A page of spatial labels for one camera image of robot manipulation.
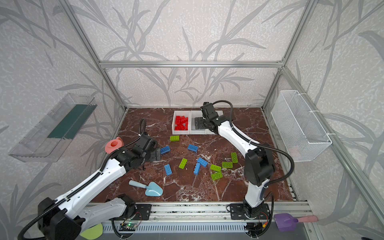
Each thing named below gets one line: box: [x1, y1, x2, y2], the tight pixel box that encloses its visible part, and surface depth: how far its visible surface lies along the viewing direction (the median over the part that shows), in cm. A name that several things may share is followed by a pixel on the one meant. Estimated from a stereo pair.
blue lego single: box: [187, 144, 199, 153], surface depth 98 cm
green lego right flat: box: [221, 161, 233, 169], surface depth 91 cm
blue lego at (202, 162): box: [197, 157, 209, 167], surface depth 92 cm
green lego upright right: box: [231, 152, 239, 164], surface depth 93 cm
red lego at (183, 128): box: [179, 125, 189, 131], surface depth 107 cm
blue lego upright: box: [193, 163, 201, 175], surface depth 88 cm
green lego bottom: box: [211, 171, 224, 181], surface depth 86 cm
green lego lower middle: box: [210, 164, 222, 172], surface depth 91 cm
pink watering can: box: [104, 136, 125, 154], surface depth 88 cm
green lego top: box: [169, 135, 180, 142], surface depth 103 cm
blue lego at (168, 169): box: [164, 163, 173, 176], surface depth 90 cm
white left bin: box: [171, 110, 191, 135], surface depth 105 cm
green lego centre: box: [178, 157, 188, 170], surface depth 92 cm
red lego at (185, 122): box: [181, 119, 189, 127], surface depth 111 cm
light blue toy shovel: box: [128, 180, 163, 197], surface depth 82 cm
